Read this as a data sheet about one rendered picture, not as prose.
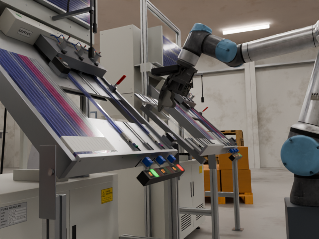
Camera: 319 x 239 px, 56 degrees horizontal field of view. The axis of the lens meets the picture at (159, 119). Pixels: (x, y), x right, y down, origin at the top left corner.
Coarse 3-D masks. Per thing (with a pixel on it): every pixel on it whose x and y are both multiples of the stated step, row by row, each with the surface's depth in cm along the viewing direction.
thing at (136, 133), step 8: (96, 120) 106; (104, 120) 111; (104, 128) 106; (112, 128) 110; (128, 128) 122; (136, 128) 129; (104, 136) 100; (112, 136) 104; (120, 136) 109; (136, 136) 120; (144, 136) 127; (112, 144) 99; (120, 144) 103; (128, 144) 108; (136, 144) 113; (144, 144) 119; (152, 144) 126
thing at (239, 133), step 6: (222, 132) 584; (228, 132) 581; (234, 132) 578; (240, 132) 575; (240, 138) 576; (240, 144) 571; (192, 156) 596; (204, 156) 606; (216, 156) 580; (216, 162) 582
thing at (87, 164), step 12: (84, 156) 76; (96, 156) 81; (108, 156) 86; (120, 156) 92; (132, 156) 100; (144, 156) 108; (156, 156) 118; (72, 168) 76; (84, 168) 80; (96, 168) 86; (108, 168) 92; (120, 168) 99
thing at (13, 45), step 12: (0, 36) 111; (12, 48) 109; (24, 48) 117; (48, 60) 124; (48, 72) 113; (72, 72) 132; (60, 84) 111; (72, 84) 120; (84, 84) 130; (96, 84) 141; (84, 96) 132; (96, 96) 141; (108, 96) 139
